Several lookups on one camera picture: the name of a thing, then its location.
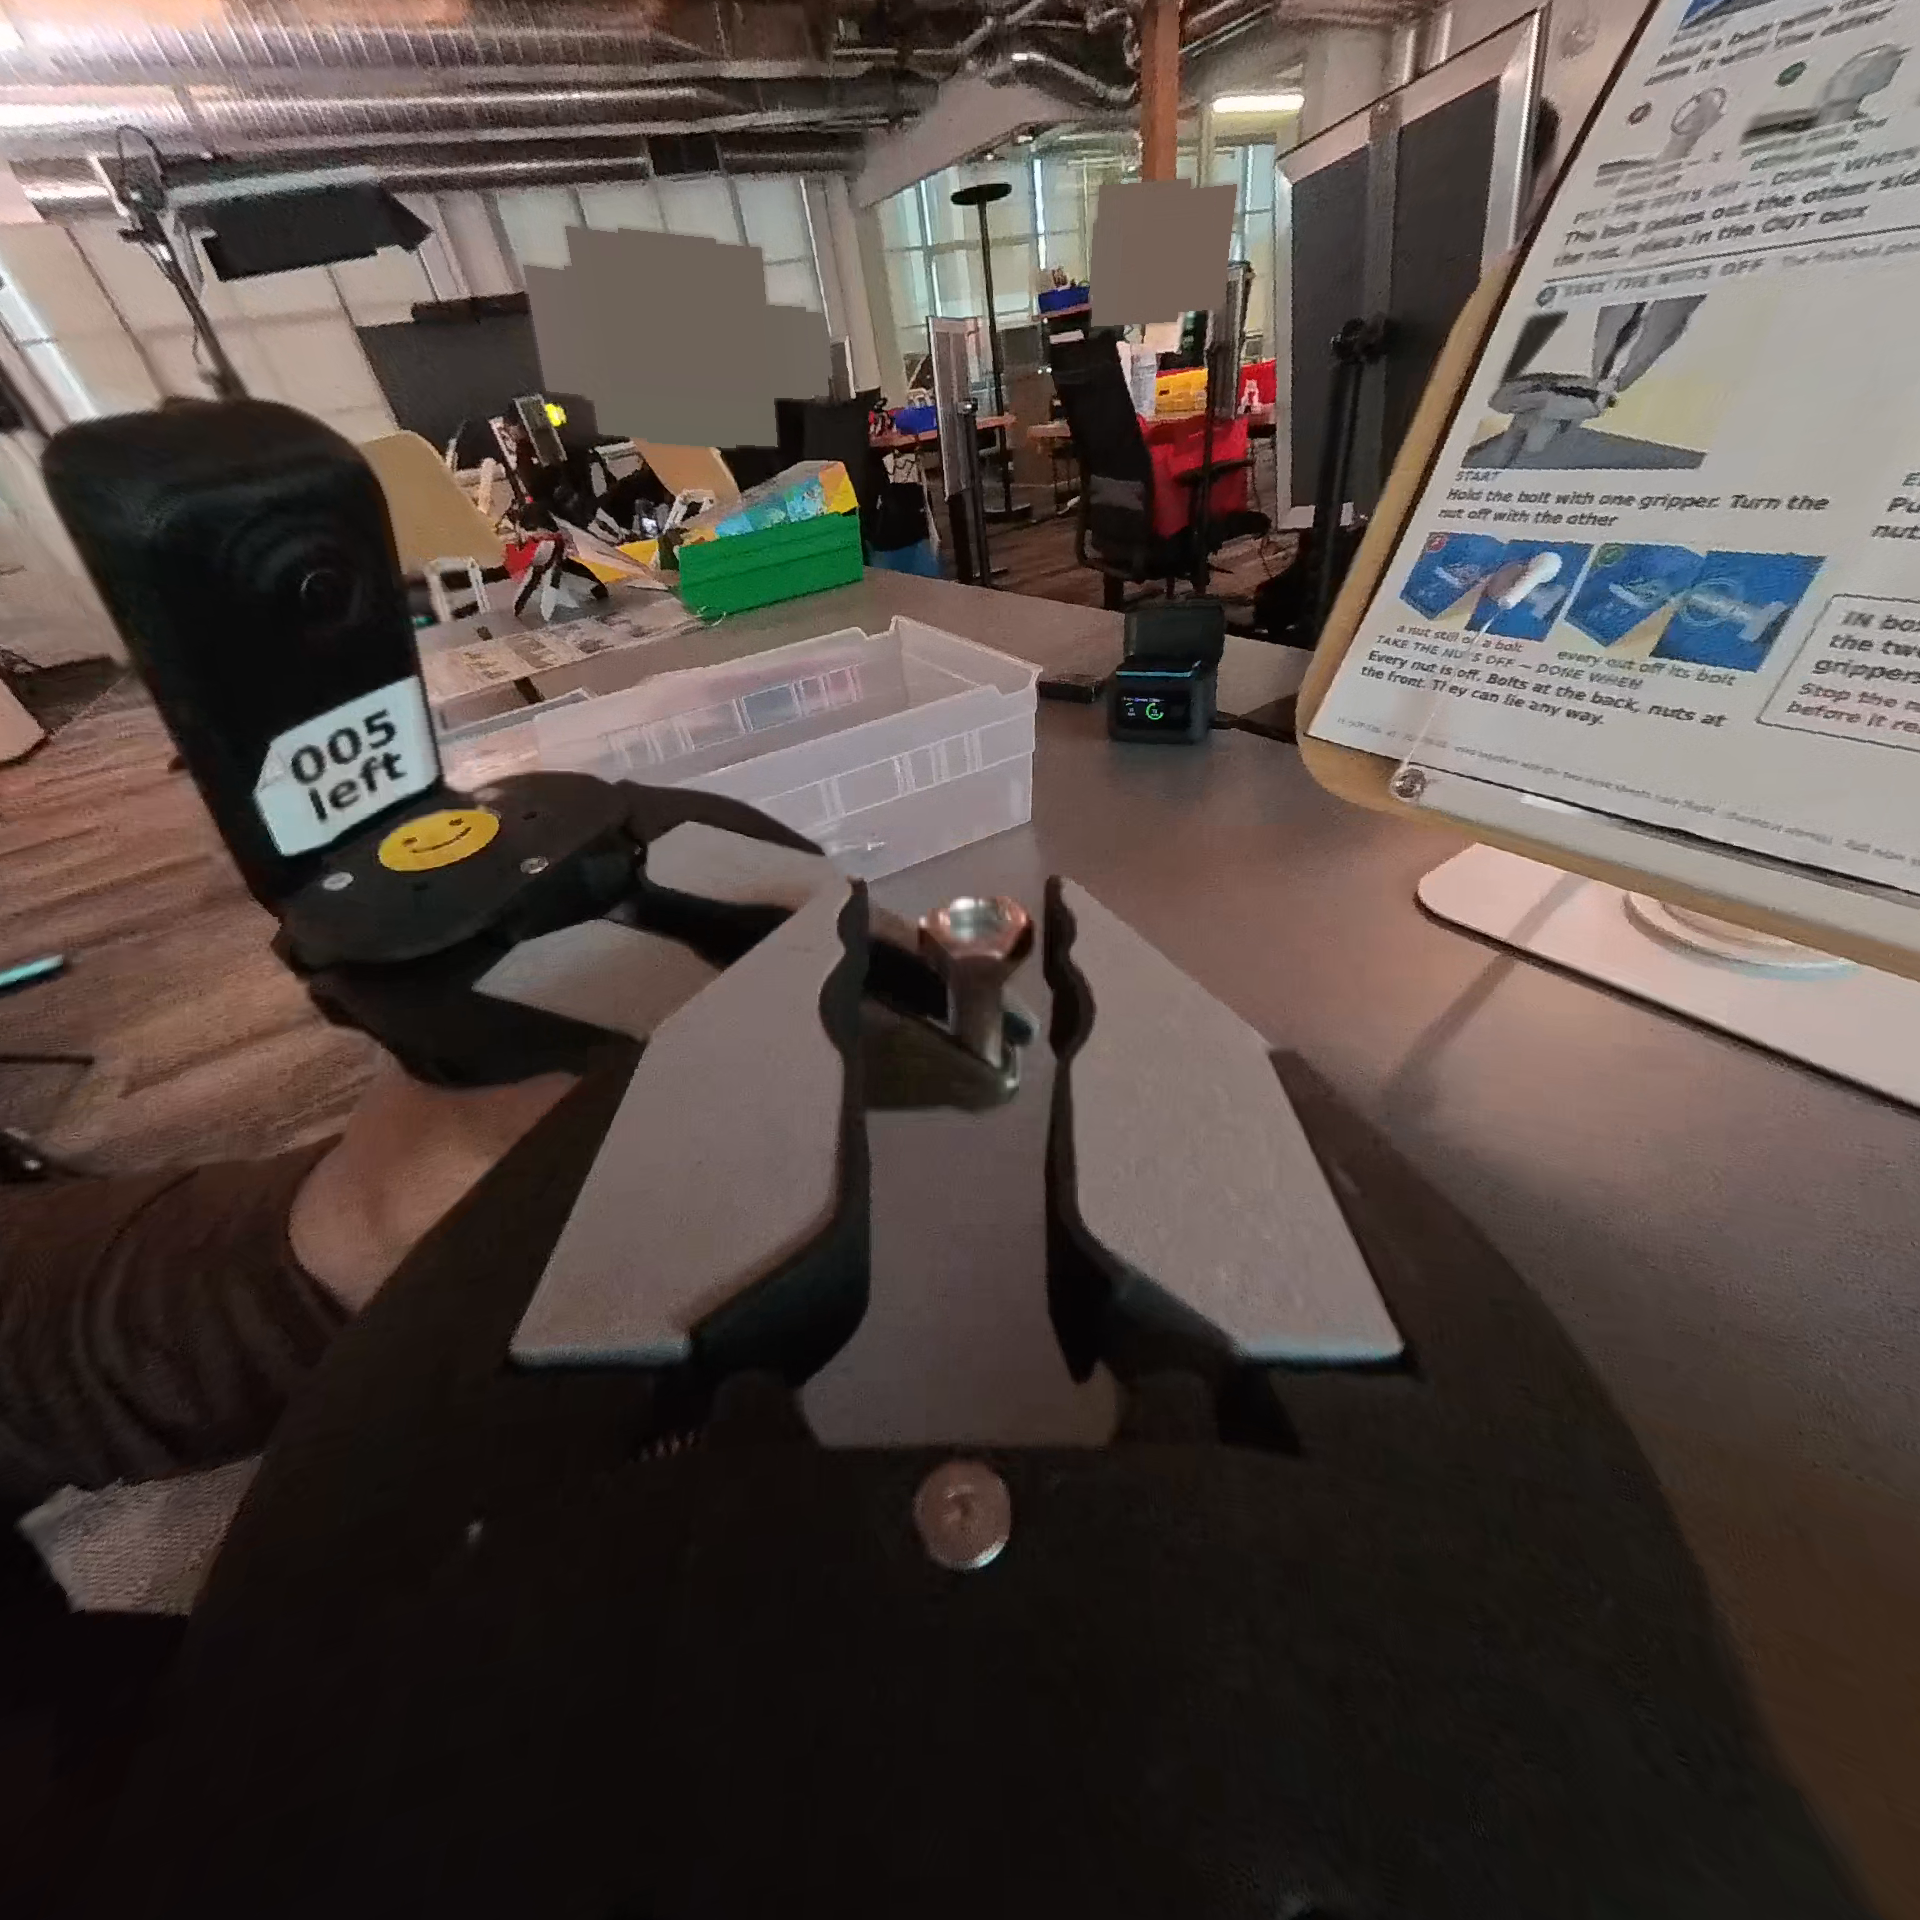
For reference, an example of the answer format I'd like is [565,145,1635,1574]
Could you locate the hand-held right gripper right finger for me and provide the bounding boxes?
[1045,880,1409,1382]

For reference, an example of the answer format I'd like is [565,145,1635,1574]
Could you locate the black charging case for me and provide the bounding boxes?
[1111,600,1231,747]

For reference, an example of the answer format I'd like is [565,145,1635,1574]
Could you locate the steel bolt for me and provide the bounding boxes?
[954,960,1025,1069]

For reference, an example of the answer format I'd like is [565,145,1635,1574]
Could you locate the person's left forearm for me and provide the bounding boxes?
[0,1141,355,1517]

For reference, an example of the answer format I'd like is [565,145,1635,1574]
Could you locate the thin retaining wire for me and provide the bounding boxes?
[1394,546,1568,804]

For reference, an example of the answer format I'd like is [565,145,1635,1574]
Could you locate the printed instruction sheet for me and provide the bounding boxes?
[1308,0,1920,886]

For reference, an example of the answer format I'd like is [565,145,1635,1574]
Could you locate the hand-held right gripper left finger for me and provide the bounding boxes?
[508,880,889,1395]

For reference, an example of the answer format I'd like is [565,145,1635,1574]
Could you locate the scattered printed papers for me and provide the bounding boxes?
[417,593,707,707]

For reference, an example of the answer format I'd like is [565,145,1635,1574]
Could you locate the person's left hand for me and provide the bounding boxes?
[289,1050,602,1315]

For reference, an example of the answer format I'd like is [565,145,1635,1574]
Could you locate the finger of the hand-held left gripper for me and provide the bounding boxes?
[473,915,733,1042]
[633,785,835,964]

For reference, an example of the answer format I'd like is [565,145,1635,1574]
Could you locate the red fabric cover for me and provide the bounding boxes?
[1141,411,1255,557]

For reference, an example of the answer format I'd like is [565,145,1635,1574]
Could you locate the tan shell chair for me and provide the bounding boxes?
[359,432,513,579]

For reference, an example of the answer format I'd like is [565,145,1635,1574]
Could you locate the instruction sheet on stand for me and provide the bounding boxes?
[1296,0,1920,1113]

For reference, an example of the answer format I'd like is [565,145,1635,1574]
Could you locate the clear plastic bin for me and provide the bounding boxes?
[435,618,1040,884]

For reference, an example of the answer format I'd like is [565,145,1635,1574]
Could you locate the steel hex nut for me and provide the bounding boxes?
[920,893,1039,972]

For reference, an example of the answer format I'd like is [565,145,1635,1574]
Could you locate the black floor lamp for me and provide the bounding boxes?
[951,184,1039,528]

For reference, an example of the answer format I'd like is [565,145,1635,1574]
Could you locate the black office chair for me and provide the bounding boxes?
[1048,322,1277,602]

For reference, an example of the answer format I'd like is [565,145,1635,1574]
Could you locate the green plastic bin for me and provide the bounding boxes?
[674,509,868,618]

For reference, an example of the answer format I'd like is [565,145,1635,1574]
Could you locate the black studio light panel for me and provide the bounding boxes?
[164,181,436,284]

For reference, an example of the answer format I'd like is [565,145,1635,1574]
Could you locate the colourful cardboard box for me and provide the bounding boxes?
[705,461,859,541]

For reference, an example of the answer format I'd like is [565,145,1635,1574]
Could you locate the framed grey pin board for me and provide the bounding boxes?
[1276,11,1548,549]

